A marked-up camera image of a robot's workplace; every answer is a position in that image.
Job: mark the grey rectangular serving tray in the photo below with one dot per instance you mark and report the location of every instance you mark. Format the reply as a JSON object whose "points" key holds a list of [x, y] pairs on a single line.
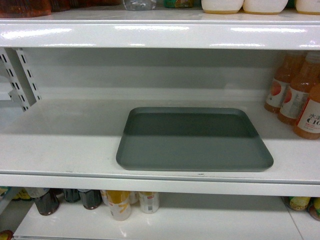
{"points": [[191, 139]]}

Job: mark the white label drink bottle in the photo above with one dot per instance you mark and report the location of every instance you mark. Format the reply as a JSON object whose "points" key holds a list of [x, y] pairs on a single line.
{"points": [[149, 201]]}

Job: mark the yellow white drink bottle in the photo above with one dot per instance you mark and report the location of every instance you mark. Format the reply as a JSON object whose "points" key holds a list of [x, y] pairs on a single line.
{"points": [[119, 204]]}

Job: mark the dark tea bottle right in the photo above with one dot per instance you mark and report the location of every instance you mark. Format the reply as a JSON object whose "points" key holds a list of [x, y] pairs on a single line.
{"points": [[90, 198]]}

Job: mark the clear water bottle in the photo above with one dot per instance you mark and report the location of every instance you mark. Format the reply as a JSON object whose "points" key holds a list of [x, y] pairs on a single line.
{"points": [[139, 5]]}

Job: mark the white jug left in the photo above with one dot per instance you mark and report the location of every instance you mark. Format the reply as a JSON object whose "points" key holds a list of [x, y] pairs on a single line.
{"points": [[221, 6]]}

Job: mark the white jug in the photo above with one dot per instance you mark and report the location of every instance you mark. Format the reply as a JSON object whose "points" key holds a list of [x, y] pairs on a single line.
{"points": [[264, 7], [221, 6]]}

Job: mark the white slotted shelf upright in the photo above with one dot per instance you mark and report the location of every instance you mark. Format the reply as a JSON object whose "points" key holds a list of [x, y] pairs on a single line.
{"points": [[20, 90]]}

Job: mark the peach juice bottle back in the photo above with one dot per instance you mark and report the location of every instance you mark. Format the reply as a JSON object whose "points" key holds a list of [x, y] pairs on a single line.
{"points": [[289, 68]]}

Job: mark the peach juice bottle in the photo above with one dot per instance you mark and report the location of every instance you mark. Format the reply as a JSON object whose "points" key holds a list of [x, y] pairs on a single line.
{"points": [[299, 88], [307, 125], [289, 68]]}

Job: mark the white jug middle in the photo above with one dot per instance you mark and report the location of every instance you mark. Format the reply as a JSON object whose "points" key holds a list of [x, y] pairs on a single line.
{"points": [[264, 7]]}

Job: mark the peach juice bottle front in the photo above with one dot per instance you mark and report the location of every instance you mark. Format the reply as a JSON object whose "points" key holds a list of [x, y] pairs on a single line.
{"points": [[307, 125]]}

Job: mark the peach juice bottle middle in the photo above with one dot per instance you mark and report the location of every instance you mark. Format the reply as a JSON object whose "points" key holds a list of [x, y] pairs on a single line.
{"points": [[299, 88]]}

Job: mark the white upper shelf board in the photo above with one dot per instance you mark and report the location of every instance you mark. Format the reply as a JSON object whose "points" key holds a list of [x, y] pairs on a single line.
{"points": [[162, 28]]}

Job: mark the red brown snack pack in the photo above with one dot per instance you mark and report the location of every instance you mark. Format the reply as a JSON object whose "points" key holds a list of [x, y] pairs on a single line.
{"points": [[24, 8]]}

